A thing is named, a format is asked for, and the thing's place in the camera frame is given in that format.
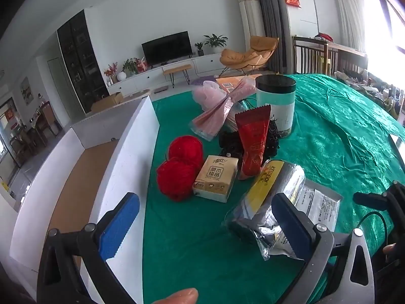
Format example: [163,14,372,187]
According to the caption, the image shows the person's left hand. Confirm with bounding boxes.
[149,288,199,304]

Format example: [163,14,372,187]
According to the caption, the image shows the wooden railing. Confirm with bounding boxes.
[293,35,368,77]

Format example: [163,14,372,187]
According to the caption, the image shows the white standing air conditioner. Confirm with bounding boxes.
[236,0,266,46]

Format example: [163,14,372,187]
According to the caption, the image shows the wooden bench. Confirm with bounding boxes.
[163,64,193,87]

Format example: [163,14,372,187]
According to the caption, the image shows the black mesh scrubber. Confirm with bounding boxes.
[218,117,280,163]

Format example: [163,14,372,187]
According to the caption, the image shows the orange lounge chair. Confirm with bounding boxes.
[220,36,279,73]

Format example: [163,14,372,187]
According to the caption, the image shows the green tablecloth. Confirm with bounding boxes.
[142,73,405,304]

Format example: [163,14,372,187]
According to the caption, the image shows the white television cabinet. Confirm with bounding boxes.
[106,54,228,97]

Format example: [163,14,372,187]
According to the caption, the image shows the red snack packet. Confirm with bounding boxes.
[235,106,272,181]

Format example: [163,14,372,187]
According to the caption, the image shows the red yarn ball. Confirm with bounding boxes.
[156,158,198,202]
[168,135,205,165]

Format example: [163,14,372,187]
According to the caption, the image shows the white cardboard box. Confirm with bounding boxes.
[9,89,160,295]

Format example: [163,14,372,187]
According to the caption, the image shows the silver packet with yellow label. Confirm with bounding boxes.
[225,160,307,260]

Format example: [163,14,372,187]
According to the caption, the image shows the framed wall picture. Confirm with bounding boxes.
[21,77,34,103]

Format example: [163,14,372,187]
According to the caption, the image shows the grey curtain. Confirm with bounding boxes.
[245,0,293,75]

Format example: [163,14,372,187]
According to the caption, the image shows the red flower bouquet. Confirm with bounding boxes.
[104,63,119,84]

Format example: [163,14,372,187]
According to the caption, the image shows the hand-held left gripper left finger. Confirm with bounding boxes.
[37,193,140,304]

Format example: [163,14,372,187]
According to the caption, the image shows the bushy potted plant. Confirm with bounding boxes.
[122,58,140,75]

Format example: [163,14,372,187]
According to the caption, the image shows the black cable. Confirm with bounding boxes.
[358,211,388,239]

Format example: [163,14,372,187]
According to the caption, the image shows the clear jar with black lid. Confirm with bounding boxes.
[255,75,297,138]

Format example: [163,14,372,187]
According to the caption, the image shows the pink cotton swab packet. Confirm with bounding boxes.
[189,81,257,141]

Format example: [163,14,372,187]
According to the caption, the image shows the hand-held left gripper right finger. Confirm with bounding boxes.
[271,193,375,304]

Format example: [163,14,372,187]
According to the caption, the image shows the black television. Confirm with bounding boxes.
[141,31,193,68]

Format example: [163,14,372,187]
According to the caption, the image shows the brown cardboard carton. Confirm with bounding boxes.
[92,91,125,111]

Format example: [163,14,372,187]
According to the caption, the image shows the black display cabinet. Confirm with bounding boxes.
[57,10,110,115]

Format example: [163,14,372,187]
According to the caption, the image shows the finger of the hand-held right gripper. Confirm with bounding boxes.
[353,192,391,212]

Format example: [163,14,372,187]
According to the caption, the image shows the flat silver sachet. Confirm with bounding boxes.
[294,182,344,230]

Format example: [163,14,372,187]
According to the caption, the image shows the beige tissue pack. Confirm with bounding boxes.
[192,155,239,204]

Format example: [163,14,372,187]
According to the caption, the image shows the large green potted plant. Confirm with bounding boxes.
[203,34,228,54]

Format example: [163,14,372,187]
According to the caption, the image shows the white sheer curtain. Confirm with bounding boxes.
[329,0,371,54]

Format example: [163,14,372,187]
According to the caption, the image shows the pink bath loofah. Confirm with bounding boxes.
[192,81,227,115]

